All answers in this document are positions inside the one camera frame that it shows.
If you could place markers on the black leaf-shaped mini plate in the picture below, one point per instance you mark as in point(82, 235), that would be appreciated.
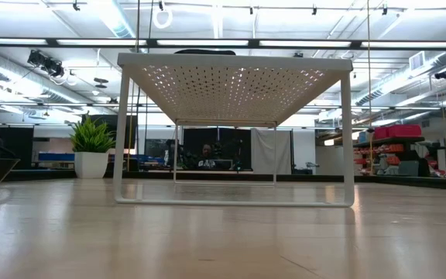
point(203, 51)

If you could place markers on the white cloth sheet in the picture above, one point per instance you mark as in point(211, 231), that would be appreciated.
point(271, 151)

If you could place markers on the white perforated shelf rack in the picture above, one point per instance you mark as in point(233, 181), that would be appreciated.
point(234, 60)

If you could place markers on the black monitor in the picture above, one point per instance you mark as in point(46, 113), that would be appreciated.
point(120, 124)

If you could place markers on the small green potted plant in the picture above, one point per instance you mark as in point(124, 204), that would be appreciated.
point(91, 139)

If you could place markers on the blue bins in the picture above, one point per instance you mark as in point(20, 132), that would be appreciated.
point(54, 157)

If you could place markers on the shelf with red bins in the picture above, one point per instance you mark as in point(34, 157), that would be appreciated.
point(397, 131)

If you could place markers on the black ceiling spotlight cluster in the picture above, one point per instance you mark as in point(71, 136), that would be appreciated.
point(47, 64)

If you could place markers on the black ceiling fixture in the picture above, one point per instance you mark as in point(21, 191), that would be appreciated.
point(443, 73)

